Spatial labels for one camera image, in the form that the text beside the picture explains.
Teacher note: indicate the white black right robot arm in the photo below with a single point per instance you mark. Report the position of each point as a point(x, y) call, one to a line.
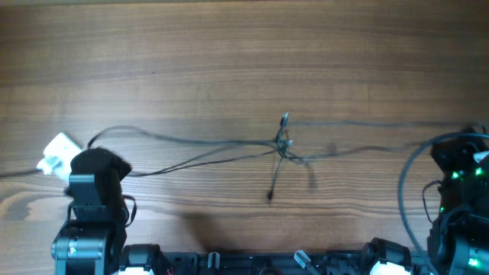
point(458, 239)

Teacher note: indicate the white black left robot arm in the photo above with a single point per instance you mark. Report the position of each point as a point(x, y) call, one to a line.
point(93, 235)

